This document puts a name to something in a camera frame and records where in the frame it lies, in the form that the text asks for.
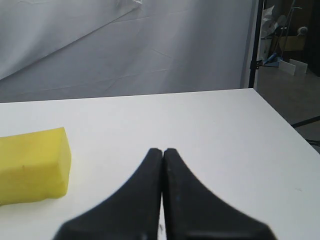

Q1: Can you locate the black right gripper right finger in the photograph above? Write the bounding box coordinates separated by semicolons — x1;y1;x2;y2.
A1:
162;148;276;240

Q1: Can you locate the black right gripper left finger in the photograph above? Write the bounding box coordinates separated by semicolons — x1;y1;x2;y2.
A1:
54;148;163;240

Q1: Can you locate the yellow sponge block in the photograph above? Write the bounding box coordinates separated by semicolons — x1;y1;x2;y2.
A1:
0;127;72;206

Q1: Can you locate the black stand leg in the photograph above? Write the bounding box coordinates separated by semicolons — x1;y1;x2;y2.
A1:
291;115;320;128

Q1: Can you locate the black stand pole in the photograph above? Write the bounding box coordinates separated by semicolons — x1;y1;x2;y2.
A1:
248;0;264;88

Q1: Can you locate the blue tool on floor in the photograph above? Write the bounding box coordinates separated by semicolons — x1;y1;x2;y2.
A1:
262;52;283;68

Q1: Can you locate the white flat board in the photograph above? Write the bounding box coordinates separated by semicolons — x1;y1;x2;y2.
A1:
278;59;308;76

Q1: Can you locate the white backdrop cloth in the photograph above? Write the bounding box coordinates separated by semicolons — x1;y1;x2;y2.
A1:
0;0;258;103

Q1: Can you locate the cardboard box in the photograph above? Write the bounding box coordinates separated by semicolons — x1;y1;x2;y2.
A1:
279;35;306;52

